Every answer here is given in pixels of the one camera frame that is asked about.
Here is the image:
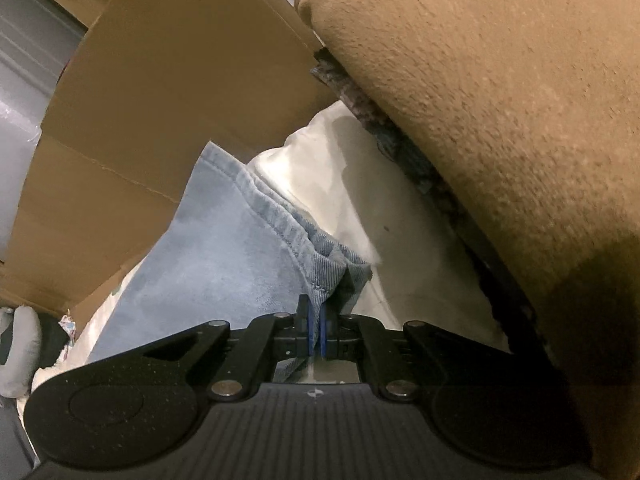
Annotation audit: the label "grey neck pillow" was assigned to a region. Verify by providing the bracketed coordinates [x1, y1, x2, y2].
[0, 305, 43, 398]

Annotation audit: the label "grey wrapped mattress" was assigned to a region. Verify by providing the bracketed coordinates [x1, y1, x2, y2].
[0, 0, 86, 261]

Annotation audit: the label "black cloth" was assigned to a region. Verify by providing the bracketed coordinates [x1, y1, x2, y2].
[35, 312, 68, 368]

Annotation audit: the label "flattened cardboard sheet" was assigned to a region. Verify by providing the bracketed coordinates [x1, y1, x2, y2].
[0, 0, 341, 316]

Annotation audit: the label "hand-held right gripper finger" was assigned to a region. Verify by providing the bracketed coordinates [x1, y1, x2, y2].
[142, 294, 318, 402]
[320, 305, 516, 403]

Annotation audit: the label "cream bear print bed sheet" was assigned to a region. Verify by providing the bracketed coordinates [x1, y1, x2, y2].
[15, 100, 511, 411]

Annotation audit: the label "folded brown garment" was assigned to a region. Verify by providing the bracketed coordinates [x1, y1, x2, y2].
[295, 0, 640, 480]

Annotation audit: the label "white blue patterned cloth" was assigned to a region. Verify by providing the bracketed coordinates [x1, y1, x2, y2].
[57, 310, 79, 356]

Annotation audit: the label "folded dark patterned garment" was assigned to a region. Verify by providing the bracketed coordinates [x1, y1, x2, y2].
[310, 47, 551, 361]

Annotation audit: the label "light blue denim pants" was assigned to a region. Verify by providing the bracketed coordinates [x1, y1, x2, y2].
[87, 141, 373, 386]

